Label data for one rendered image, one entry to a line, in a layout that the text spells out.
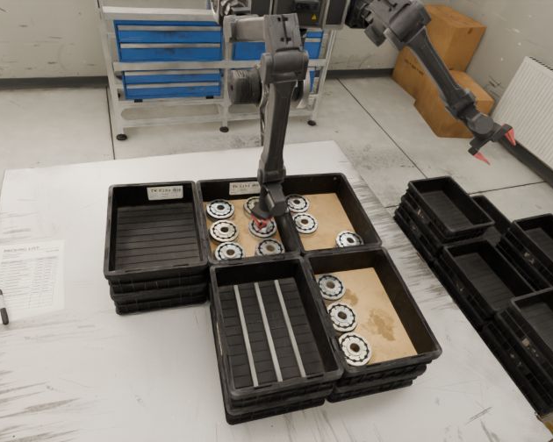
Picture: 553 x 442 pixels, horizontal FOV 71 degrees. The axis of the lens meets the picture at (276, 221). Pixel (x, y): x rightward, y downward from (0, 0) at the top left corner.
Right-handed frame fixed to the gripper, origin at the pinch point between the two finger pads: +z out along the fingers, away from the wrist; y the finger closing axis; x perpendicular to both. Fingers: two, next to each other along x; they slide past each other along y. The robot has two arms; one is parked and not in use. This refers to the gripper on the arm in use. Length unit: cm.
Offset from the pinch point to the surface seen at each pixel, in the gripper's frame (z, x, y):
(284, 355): 3.1, -31.9, -36.2
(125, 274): -6, 18, -47
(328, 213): 4.7, -15.5, 25.3
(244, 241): 4.3, 2.2, -8.1
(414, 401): 15, -71, -19
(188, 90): 56, 144, 124
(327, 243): 4.2, -22.5, 10.6
